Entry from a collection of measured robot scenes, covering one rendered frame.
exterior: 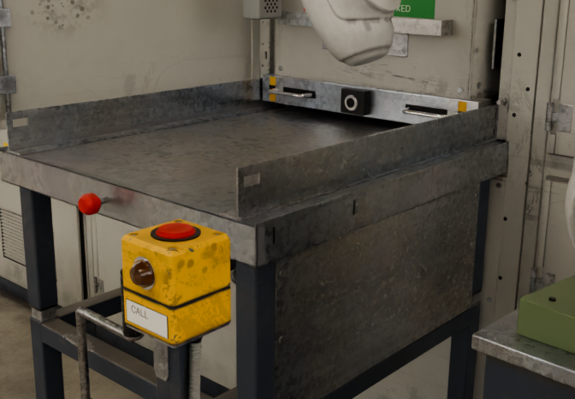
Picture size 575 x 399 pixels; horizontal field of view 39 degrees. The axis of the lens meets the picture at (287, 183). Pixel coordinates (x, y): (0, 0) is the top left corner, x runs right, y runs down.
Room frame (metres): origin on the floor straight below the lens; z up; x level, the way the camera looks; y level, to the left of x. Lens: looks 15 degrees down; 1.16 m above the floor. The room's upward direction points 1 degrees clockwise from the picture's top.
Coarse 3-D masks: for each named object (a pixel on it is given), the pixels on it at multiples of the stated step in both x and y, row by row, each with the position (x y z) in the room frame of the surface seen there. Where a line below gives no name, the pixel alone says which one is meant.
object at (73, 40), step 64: (0, 0) 1.58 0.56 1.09; (64, 0) 1.67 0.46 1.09; (128, 0) 1.74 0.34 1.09; (192, 0) 1.82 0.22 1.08; (0, 64) 1.59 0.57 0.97; (64, 64) 1.66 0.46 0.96; (128, 64) 1.74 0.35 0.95; (192, 64) 1.82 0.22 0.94; (256, 64) 1.88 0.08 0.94; (0, 128) 1.56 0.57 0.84
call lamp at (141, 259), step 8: (144, 256) 0.73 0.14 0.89; (136, 264) 0.73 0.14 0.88; (144, 264) 0.72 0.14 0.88; (136, 272) 0.72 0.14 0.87; (144, 272) 0.72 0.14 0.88; (152, 272) 0.72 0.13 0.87; (136, 280) 0.72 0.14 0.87; (144, 280) 0.72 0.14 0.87; (152, 280) 0.72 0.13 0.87; (144, 288) 0.73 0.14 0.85
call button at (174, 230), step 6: (162, 228) 0.76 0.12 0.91; (168, 228) 0.76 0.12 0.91; (174, 228) 0.76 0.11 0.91; (180, 228) 0.76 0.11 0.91; (186, 228) 0.76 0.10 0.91; (192, 228) 0.76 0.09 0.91; (156, 234) 0.75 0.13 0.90; (162, 234) 0.75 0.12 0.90; (168, 234) 0.75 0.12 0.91; (174, 234) 0.74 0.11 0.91; (180, 234) 0.75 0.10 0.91; (186, 234) 0.75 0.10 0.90; (192, 234) 0.75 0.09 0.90
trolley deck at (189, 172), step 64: (192, 128) 1.56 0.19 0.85; (256, 128) 1.57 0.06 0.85; (320, 128) 1.58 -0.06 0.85; (384, 128) 1.58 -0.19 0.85; (64, 192) 1.23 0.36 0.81; (128, 192) 1.12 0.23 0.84; (192, 192) 1.10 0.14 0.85; (384, 192) 1.16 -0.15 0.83; (448, 192) 1.30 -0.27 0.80; (256, 256) 0.95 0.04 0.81
